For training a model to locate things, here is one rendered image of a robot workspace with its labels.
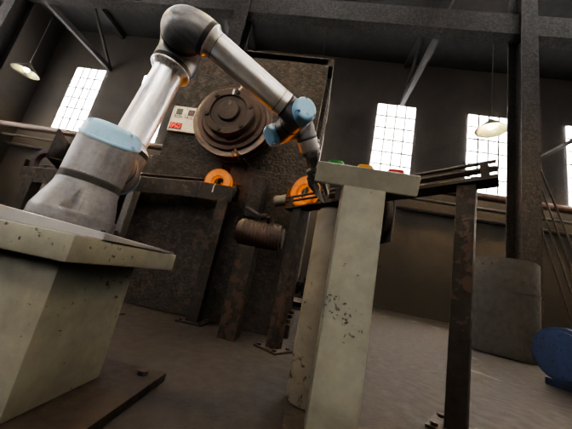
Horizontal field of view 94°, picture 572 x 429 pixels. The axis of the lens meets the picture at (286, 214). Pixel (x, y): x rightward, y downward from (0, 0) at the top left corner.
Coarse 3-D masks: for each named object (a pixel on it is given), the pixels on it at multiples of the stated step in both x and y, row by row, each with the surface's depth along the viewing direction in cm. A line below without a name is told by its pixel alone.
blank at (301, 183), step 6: (300, 180) 130; (306, 180) 127; (294, 186) 131; (300, 186) 129; (306, 186) 130; (294, 192) 130; (300, 192) 131; (294, 198) 129; (294, 204) 128; (300, 204) 125
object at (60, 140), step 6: (60, 132) 117; (54, 138) 113; (60, 138) 119; (54, 144) 115; (60, 144) 122; (66, 144) 129; (54, 150) 117; (60, 150) 124; (66, 150) 131; (48, 156) 112; (54, 156) 119; (60, 156) 127; (54, 162) 117; (60, 162) 116
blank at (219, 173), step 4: (212, 172) 151; (216, 172) 151; (220, 172) 151; (224, 172) 150; (208, 176) 151; (212, 176) 150; (216, 176) 151; (220, 176) 150; (224, 176) 150; (228, 176) 150; (204, 180) 150; (208, 180) 150; (212, 180) 150; (224, 180) 149; (228, 180) 149; (224, 184) 149; (228, 184) 148
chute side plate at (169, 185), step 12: (24, 168) 158; (36, 180) 155; (48, 180) 154; (144, 180) 150; (156, 180) 149; (168, 180) 148; (180, 180) 148; (156, 192) 147; (168, 192) 147; (180, 192) 146; (192, 192) 146; (204, 192) 145; (216, 192) 145; (228, 192) 144
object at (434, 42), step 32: (352, 0) 705; (384, 0) 689; (416, 0) 674; (448, 0) 660; (480, 0) 647; (544, 0) 621; (128, 32) 965; (224, 32) 883; (256, 32) 858; (288, 32) 836; (320, 32) 814; (352, 32) 793; (416, 64) 854; (448, 64) 832; (480, 64) 810; (544, 64) 770
